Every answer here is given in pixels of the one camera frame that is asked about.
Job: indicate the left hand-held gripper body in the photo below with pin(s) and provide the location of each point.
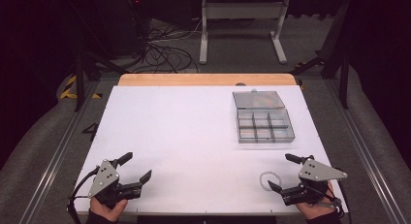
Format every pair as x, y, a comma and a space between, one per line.
104, 178

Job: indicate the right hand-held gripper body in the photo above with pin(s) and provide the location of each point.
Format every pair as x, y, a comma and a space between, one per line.
318, 172

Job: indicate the clear plastic compartment box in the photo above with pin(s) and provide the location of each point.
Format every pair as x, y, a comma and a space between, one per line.
263, 120

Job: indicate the person's left hand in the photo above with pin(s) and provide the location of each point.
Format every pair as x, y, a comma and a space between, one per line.
106, 211

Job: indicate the person's right hand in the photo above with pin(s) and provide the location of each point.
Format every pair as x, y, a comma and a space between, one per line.
318, 209

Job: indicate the white table mat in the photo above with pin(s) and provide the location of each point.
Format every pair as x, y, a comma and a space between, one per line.
194, 136

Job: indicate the black tripod stand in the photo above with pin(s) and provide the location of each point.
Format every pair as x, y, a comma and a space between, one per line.
80, 75

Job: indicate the black metal stand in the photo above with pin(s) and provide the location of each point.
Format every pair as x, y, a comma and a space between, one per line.
337, 62

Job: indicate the black device with red light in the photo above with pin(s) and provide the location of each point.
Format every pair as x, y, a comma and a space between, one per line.
139, 23

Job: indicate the white metal stand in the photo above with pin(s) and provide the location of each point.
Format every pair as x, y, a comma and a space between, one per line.
242, 10

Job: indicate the metal floor rail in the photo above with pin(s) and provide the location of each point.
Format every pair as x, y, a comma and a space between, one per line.
365, 153
55, 153

